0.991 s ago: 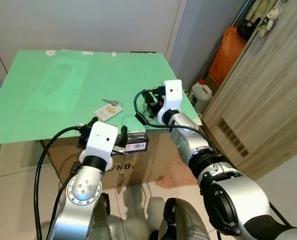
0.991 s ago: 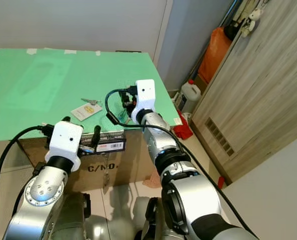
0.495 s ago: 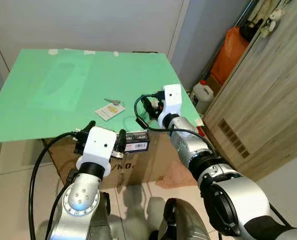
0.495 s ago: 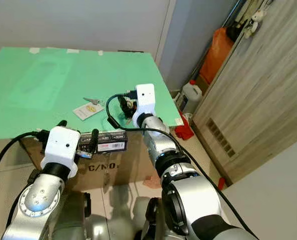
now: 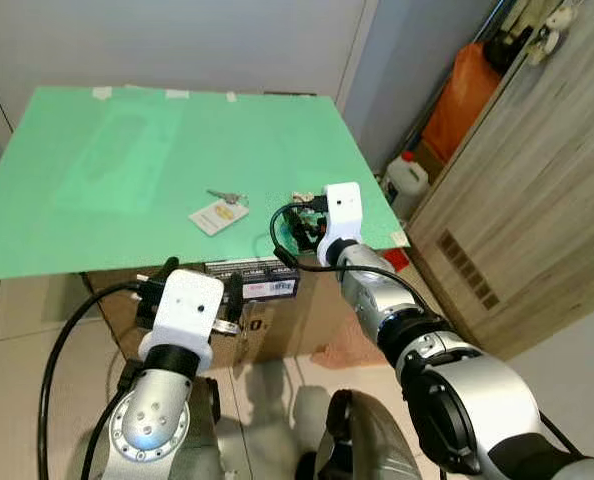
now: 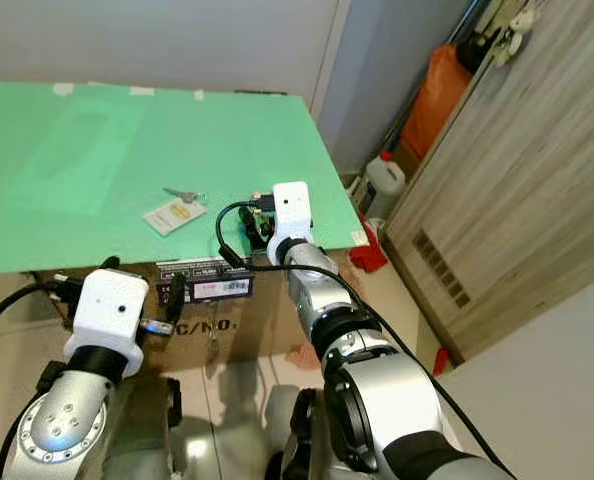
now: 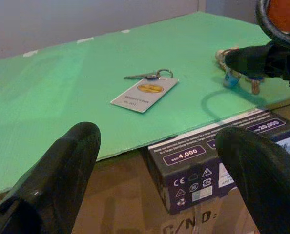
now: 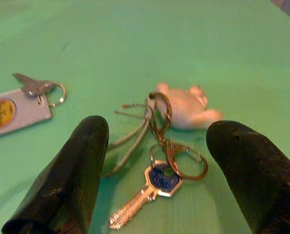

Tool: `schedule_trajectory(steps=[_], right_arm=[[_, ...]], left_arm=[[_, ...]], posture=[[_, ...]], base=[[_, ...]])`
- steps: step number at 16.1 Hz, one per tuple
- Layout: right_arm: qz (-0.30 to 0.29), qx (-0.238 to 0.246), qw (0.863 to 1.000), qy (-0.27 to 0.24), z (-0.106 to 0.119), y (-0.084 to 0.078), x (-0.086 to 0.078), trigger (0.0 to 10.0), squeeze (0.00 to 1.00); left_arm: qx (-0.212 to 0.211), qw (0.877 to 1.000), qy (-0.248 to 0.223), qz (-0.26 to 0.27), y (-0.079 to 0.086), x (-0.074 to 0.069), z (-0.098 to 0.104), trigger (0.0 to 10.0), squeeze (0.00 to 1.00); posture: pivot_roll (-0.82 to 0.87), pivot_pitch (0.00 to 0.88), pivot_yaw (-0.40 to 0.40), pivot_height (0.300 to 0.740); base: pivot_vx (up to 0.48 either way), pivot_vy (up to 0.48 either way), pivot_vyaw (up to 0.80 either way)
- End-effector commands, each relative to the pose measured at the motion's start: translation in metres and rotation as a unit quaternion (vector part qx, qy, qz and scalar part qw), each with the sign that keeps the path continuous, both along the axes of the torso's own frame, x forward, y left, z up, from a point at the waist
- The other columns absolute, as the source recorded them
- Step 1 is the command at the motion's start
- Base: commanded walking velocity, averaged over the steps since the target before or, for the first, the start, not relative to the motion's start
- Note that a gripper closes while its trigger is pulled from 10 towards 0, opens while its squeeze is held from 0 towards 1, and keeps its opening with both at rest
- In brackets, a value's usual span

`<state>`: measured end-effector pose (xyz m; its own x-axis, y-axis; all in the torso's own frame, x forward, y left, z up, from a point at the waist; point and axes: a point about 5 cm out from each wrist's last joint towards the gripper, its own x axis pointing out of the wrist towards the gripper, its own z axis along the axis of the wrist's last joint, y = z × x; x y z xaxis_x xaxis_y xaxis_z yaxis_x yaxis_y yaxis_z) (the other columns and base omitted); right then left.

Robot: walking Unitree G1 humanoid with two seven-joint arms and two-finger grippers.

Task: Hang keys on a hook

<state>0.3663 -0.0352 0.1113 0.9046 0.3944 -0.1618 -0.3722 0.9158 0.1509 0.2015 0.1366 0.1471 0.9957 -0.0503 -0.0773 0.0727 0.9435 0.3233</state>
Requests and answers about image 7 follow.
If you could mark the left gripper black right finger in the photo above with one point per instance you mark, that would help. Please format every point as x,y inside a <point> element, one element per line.
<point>264,175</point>

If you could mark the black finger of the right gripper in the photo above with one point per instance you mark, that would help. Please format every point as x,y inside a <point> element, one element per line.
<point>247,59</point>

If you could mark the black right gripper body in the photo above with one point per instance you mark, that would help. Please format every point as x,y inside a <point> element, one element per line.
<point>286,65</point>

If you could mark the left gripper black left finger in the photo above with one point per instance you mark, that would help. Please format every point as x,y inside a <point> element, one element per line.
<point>54,175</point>

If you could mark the orange container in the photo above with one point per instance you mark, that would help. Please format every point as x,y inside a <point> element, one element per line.
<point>286,14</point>

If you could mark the brown cardboard box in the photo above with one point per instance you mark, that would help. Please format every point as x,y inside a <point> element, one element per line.
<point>125,195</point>

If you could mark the black printed product box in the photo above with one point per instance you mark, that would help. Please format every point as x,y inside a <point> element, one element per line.
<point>184,170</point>

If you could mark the key with grey card tag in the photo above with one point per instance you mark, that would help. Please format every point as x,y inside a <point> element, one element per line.
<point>145,95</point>

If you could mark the white tape piece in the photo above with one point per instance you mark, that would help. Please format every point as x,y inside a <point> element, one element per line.
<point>125,31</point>

